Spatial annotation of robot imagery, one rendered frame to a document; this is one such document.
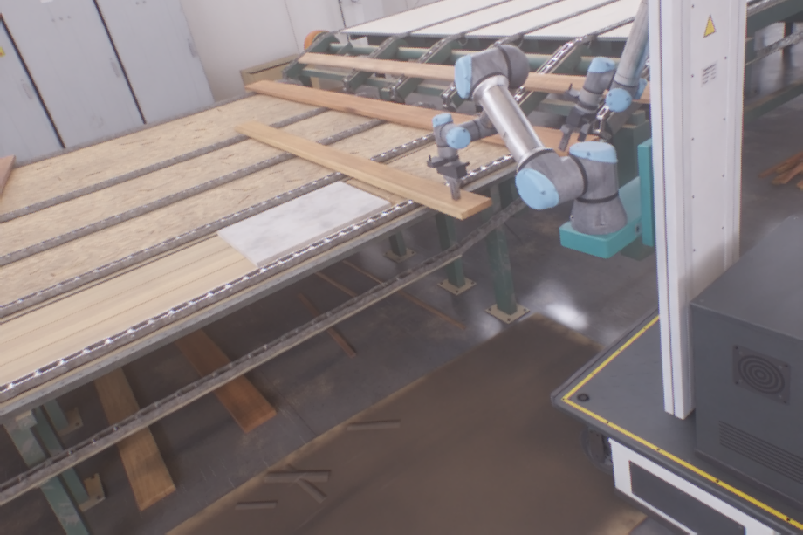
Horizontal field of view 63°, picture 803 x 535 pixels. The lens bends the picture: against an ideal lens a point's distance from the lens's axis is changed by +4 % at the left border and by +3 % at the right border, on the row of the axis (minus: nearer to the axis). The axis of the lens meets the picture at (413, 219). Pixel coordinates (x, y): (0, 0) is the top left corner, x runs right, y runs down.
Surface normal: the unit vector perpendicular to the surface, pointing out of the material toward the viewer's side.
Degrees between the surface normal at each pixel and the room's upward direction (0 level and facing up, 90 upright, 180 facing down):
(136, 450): 0
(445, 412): 0
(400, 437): 0
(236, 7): 88
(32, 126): 90
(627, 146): 90
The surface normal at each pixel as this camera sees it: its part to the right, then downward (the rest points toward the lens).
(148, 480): -0.19, -0.89
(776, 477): -0.75, 0.40
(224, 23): 0.61, 0.19
